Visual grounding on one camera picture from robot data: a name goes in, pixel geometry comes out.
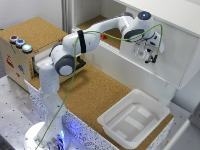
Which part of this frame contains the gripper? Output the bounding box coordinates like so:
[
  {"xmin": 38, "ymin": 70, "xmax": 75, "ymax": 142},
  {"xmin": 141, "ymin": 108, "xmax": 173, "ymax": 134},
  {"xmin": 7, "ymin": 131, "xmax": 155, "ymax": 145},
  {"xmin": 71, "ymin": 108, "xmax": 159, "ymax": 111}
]
[{"xmin": 133, "ymin": 34, "xmax": 165, "ymax": 63}]

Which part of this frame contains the white sliding door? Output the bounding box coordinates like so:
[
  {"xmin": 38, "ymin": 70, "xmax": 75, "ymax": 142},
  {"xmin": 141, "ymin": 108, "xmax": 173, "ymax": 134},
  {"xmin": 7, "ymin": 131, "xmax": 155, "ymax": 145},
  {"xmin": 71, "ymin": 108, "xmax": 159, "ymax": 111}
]
[{"xmin": 119, "ymin": 23, "xmax": 199, "ymax": 90}]

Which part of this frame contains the white cabinet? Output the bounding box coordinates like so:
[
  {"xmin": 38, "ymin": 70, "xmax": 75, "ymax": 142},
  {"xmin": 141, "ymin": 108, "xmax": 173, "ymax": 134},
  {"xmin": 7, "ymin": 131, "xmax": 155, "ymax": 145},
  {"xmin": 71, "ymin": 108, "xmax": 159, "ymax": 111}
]
[{"xmin": 71, "ymin": 0, "xmax": 200, "ymax": 106}]

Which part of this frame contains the white plastic box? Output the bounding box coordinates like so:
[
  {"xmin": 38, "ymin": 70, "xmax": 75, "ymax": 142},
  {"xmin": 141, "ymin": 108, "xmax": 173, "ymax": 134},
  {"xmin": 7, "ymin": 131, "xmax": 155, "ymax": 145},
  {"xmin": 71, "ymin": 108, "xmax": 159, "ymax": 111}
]
[{"xmin": 96, "ymin": 88, "xmax": 171, "ymax": 150}]

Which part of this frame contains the wooden drawer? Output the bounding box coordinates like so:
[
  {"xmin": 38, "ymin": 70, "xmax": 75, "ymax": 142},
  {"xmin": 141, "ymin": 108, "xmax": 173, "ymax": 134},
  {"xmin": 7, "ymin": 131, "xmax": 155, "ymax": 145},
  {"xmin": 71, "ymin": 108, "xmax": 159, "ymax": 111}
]
[{"xmin": 31, "ymin": 49, "xmax": 88, "ymax": 82}]

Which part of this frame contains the wooden drawer box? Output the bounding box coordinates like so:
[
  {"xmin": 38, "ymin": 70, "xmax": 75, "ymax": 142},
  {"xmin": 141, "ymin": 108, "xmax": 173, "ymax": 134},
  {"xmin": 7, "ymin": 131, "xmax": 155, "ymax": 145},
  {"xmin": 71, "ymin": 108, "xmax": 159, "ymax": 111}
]
[{"xmin": 0, "ymin": 16, "xmax": 70, "ymax": 92}]

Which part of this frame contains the green button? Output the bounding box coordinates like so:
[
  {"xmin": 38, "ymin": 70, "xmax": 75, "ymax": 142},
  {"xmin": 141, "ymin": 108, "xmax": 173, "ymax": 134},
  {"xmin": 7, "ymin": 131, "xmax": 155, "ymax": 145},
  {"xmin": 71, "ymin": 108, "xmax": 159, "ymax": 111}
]
[{"xmin": 21, "ymin": 43, "xmax": 34, "ymax": 54}]

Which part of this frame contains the blue button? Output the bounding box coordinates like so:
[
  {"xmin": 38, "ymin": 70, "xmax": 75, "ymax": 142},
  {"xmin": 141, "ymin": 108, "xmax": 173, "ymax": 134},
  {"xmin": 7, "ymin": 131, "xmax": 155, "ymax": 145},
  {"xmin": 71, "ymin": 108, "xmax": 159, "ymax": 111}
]
[{"xmin": 15, "ymin": 38, "xmax": 26, "ymax": 49}]

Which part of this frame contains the red button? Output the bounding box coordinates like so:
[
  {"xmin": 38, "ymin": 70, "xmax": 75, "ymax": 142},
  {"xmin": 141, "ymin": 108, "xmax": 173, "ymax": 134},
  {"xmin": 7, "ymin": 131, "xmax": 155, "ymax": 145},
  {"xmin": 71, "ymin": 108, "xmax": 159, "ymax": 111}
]
[{"xmin": 9, "ymin": 34, "xmax": 19, "ymax": 45}]

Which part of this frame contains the black drawer handle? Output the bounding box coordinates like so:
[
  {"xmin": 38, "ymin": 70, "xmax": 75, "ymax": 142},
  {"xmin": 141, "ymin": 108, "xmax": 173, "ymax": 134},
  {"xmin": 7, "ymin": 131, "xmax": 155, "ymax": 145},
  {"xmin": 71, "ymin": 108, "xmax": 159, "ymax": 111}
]
[{"xmin": 75, "ymin": 55, "xmax": 88, "ymax": 72}]

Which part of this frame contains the green cable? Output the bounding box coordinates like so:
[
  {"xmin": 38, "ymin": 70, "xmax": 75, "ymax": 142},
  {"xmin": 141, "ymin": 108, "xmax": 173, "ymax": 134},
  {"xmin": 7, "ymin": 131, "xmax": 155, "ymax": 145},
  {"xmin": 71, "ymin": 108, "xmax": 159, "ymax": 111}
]
[{"xmin": 34, "ymin": 23, "xmax": 164, "ymax": 150}]

